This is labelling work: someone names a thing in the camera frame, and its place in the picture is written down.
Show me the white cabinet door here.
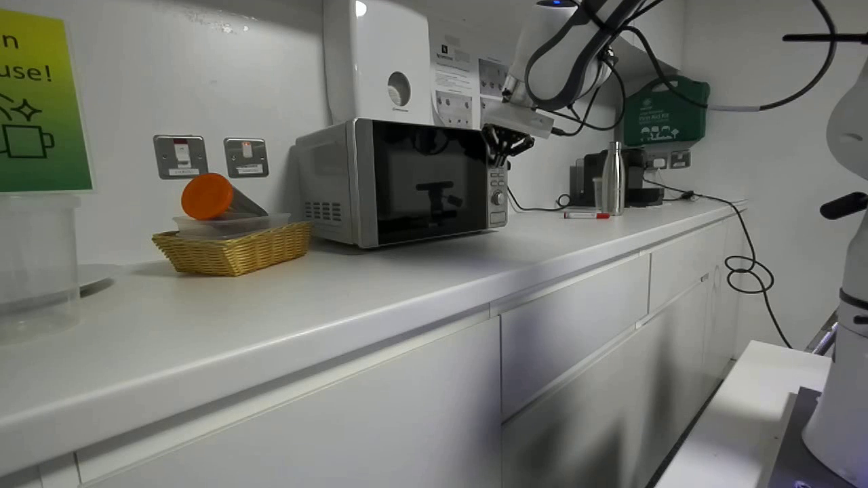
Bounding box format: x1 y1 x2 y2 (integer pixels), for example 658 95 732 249
501 281 711 488
73 317 503 488

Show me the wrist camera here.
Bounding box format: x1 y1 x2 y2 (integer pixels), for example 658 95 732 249
482 102 556 140

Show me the white instruction sheet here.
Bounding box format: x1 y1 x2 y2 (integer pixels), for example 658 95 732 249
430 41 483 130
477 58 510 113

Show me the green sign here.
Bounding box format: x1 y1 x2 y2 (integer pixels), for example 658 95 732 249
0 9 94 194

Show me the wicker basket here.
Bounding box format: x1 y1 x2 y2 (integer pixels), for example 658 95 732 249
151 222 313 278

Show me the green first aid kit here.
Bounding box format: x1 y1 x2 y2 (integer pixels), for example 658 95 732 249
622 75 711 147

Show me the steel bottle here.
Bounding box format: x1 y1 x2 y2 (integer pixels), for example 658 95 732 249
601 141 627 217

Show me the microwave door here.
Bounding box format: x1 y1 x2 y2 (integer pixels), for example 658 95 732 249
370 121 490 247

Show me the large clear plastic container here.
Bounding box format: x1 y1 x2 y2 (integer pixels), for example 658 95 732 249
0 193 81 342

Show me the container with orange lid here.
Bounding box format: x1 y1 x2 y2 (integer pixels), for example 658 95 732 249
180 173 269 222

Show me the metal wall switch plate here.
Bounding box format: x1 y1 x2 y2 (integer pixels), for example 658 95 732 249
223 138 270 179
153 134 210 180

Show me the black handle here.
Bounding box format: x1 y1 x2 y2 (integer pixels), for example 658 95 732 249
818 192 868 220

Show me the black cable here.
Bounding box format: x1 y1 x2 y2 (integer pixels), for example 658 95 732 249
642 178 795 350
507 186 572 213

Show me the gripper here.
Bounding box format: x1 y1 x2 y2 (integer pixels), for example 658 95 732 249
481 124 536 168

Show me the white paper towel dispenser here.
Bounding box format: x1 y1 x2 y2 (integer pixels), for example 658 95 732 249
322 0 435 127

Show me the white drawer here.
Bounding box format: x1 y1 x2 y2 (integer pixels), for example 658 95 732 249
500 253 651 420
648 220 729 313

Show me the black rod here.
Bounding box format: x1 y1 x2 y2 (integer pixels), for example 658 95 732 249
782 31 868 44

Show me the black coffee machine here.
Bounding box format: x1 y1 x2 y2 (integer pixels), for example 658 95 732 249
569 147 665 209

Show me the clear plastic tub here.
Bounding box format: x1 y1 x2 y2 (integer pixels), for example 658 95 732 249
172 212 292 240

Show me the silver microwave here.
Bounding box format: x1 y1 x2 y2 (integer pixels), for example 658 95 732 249
294 119 510 249

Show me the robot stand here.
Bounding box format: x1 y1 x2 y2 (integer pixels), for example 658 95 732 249
653 339 868 488

